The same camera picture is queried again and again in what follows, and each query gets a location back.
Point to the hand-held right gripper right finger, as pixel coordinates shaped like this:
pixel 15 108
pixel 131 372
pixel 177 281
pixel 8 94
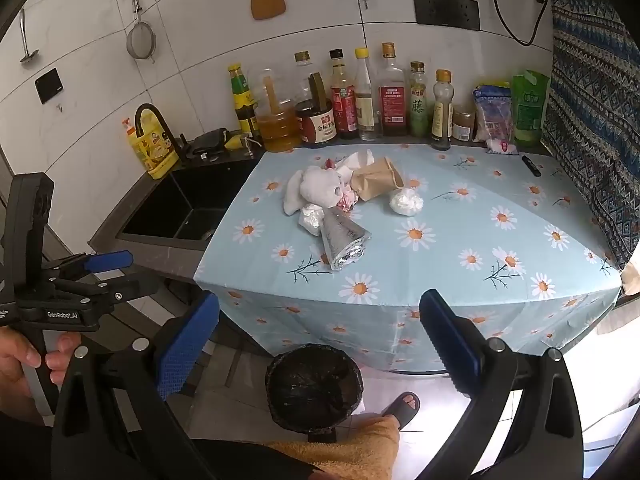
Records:
pixel 450 342

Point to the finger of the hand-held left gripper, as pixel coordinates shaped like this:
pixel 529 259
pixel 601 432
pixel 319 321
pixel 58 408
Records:
pixel 135 287
pixel 110 261

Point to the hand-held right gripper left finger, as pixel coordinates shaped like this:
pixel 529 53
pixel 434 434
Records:
pixel 187 342

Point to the black trash bin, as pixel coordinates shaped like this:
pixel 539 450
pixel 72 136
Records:
pixel 312 387

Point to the silver foil snack bag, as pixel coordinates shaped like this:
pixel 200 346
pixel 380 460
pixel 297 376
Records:
pixel 342 237

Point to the small clear plastic wad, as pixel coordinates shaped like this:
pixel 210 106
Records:
pixel 312 219

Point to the pink and white wrapper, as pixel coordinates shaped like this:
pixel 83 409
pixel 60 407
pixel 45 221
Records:
pixel 347 199

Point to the brown paper bag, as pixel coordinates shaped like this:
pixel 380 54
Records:
pixel 375 180

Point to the white paper towel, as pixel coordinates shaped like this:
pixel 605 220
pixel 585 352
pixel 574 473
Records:
pixel 315 187

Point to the person's left hand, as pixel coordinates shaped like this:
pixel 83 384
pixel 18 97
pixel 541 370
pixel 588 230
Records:
pixel 12 355

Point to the person's foot in sandal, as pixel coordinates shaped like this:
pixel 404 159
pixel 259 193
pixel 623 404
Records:
pixel 402 407

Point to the black sink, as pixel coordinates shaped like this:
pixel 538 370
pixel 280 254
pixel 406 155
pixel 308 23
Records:
pixel 200 200

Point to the yellow dish soap bottle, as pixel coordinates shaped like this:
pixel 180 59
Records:
pixel 150 150

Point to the black faucet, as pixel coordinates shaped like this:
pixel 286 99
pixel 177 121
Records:
pixel 167 127

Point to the person's yellow shorts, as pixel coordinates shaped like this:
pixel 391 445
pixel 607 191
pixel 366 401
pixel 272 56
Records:
pixel 345 452

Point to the dark cloth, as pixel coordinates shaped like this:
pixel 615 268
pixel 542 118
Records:
pixel 207 144

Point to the metal ladle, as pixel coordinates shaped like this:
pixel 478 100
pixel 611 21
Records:
pixel 28 55

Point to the yellow sponge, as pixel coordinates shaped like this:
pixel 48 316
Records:
pixel 234 141

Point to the metal soap dispenser pump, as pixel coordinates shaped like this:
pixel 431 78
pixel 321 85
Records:
pixel 251 145

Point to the black marker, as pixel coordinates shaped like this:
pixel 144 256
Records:
pixel 531 165

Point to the small white red packet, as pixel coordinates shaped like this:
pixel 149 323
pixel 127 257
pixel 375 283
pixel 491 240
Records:
pixel 501 147

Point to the green bottle with yellow cap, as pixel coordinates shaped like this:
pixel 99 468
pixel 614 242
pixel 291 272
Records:
pixel 241 100

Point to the metal mesh strainer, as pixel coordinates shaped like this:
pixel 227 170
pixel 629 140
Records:
pixel 141 42

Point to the clear cooking oil jug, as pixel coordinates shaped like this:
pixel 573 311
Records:
pixel 275 127

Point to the small glass jar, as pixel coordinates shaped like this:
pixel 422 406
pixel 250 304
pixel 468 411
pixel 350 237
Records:
pixel 463 127

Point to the orange cap clear bottle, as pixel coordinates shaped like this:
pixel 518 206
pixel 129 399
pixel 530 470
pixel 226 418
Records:
pixel 442 115

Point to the blue and white plastic packet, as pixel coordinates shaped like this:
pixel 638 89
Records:
pixel 494 115

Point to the green label oil bottle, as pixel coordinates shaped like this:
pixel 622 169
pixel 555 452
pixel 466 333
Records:
pixel 420 110

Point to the soy sauce jug gold cap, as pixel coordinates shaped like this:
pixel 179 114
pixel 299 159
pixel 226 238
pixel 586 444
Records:
pixel 316 122

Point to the clear bottle large red label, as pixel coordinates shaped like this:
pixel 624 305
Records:
pixel 392 102

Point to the green pouch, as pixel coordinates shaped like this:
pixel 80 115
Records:
pixel 530 107

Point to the black cap red label bottle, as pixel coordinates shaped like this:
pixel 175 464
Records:
pixel 344 105

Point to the patterned curtain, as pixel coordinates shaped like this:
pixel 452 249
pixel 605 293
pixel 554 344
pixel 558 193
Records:
pixel 590 110

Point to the black power outlet strip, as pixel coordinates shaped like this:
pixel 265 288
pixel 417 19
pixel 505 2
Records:
pixel 446 11

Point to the black wall box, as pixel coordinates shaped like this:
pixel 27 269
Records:
pixel 49 86

